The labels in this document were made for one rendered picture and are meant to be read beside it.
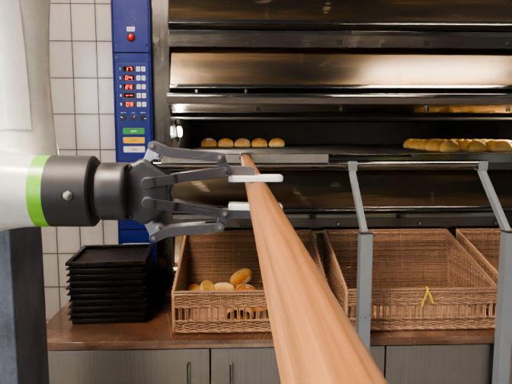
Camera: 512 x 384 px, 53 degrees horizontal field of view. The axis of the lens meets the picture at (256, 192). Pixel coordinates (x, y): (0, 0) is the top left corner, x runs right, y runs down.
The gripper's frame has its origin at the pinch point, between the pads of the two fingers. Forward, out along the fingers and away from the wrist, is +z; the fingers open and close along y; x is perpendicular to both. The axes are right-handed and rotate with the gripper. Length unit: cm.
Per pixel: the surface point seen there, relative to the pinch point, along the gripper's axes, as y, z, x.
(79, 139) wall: -4, -68, -154
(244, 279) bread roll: 53, 2, -138
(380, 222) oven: 31, 62, -153
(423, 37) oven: -48, 77, -153
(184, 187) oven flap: 17, -25, -154
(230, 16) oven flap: -55, -5, -152
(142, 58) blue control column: -37, -41, -151
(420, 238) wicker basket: 38, 79, -149
